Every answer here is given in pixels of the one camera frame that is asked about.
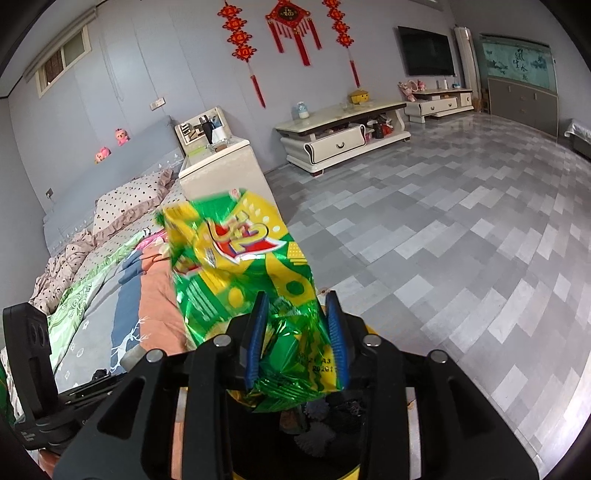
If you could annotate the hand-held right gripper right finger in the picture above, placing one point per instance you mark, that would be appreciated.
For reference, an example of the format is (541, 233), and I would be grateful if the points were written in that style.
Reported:
(339, 341)

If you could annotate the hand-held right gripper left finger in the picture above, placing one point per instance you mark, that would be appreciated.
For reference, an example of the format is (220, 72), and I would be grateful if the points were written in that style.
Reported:
(257, 341)

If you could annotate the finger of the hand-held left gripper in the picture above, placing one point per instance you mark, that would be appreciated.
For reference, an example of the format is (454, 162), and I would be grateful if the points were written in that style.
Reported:
(87, 390)
(46, 429)

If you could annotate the black plastic bag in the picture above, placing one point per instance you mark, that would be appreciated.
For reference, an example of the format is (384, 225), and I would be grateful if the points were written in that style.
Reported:
(344, 410)

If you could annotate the green yellow snack bag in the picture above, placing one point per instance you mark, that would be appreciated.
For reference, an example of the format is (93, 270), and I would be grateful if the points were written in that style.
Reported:
(240, 258)

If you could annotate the purple fluffy ball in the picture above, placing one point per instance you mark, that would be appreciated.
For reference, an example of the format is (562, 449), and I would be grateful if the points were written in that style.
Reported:
(318, 441)

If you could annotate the green patterned quilt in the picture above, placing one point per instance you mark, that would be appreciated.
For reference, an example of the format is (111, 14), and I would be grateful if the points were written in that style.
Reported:
(87, 290)

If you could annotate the pink polka-dot duvet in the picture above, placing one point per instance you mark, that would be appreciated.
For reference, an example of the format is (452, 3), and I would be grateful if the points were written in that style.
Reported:
(60, 272)

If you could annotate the pink blanket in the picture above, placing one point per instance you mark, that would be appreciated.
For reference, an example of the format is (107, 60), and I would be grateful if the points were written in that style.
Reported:
(150, 244)

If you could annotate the beige bedside cabinet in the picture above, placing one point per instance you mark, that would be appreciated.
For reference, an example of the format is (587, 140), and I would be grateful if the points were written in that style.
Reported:
(221, 175)

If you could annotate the polka-dot pillow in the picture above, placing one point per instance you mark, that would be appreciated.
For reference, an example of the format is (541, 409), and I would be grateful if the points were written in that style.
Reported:
(124, 203)

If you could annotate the large white TV cabinet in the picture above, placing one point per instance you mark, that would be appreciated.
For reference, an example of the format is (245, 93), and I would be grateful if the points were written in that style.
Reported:
(332, 143)

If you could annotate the white tissue box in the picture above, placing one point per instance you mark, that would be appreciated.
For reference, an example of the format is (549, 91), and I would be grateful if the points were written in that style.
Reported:
(220, 135)

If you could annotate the black thermos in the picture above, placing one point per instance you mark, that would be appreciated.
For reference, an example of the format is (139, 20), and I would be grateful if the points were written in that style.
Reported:
(206, 131)

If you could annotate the pink plush toy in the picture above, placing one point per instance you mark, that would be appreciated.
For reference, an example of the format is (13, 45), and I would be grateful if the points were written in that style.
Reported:
(122, 137)
(103, 155)

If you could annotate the grey upholstered bed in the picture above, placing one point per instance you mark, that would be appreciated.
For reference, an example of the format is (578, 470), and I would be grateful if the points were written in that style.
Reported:
(138, 152)

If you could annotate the white bottle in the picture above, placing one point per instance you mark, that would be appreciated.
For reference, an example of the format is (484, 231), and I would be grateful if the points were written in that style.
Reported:
(302, 110)

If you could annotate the yellow toy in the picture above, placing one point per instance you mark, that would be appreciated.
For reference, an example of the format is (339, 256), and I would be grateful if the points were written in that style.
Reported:
(358, 97)

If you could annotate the small white TV cabinet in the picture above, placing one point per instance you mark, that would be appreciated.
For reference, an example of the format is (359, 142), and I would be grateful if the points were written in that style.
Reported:
(438, 105)

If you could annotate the pink dolls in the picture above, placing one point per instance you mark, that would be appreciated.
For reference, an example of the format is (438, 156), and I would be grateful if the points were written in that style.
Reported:
(411, 90)

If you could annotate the long red knot ornament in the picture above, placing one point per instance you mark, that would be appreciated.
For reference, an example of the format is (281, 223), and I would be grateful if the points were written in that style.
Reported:
(341, 32)
(240, 41)

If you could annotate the window with roller blind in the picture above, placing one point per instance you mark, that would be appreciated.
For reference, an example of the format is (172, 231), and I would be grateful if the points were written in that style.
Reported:
(62, 60)

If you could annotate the fish tank with cabinet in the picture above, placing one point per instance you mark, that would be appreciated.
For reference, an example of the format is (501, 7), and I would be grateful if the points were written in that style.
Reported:
(519, 92)

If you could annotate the white standing air conditioner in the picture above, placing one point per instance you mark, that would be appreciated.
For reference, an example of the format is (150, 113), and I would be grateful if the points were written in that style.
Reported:
(466, 57)

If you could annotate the grey padded bench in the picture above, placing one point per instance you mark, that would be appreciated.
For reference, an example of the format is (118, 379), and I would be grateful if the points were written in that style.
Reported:
(579, 138)

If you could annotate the square red knot ornament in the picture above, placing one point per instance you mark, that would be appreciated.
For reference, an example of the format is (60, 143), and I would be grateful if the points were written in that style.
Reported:
(291, 18)

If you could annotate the black wall television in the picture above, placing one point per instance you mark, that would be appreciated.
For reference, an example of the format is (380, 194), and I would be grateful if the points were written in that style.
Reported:
(427, 50)

